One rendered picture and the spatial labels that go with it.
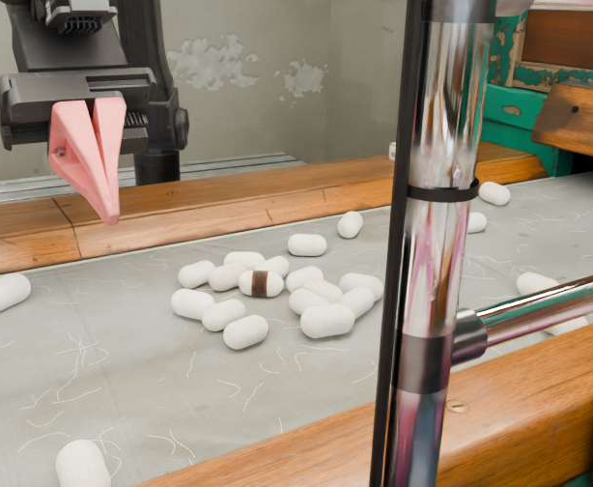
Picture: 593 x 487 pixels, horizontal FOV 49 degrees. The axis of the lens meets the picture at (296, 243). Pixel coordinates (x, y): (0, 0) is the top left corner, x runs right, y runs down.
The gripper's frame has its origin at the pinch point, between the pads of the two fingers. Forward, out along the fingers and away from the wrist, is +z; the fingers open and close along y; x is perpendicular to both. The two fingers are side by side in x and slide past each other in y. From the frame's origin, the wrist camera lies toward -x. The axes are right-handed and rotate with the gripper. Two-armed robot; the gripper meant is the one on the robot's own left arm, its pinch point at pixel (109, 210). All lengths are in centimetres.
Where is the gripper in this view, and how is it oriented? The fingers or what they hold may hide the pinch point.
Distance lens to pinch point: 44.6
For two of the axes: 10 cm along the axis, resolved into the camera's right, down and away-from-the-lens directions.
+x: -3.4, 4.9, 8.0
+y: 8.7, -1.7, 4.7
